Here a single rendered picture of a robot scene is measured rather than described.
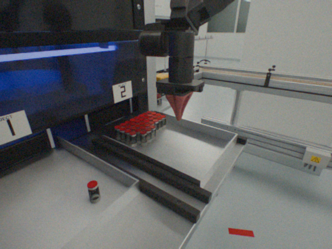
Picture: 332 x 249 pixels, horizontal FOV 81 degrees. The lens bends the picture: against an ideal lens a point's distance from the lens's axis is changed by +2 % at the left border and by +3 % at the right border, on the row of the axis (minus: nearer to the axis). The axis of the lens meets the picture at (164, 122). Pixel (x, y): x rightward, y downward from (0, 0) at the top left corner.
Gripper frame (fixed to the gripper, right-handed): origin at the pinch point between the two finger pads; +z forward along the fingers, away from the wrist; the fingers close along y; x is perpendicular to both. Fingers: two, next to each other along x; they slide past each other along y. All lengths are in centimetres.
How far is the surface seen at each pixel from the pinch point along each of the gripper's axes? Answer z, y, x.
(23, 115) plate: -2.4, 29.2, 21.3
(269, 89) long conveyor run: 11, -19, -94
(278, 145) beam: 49, -32, -96
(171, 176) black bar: 11.8, -2.2, 8.8
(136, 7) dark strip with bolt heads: -27.8, 24.1, -17.5
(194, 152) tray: 13.1, -2.8, -5.9
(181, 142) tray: 12.8, 3.0, -9.0
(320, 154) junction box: 45, -52, -88
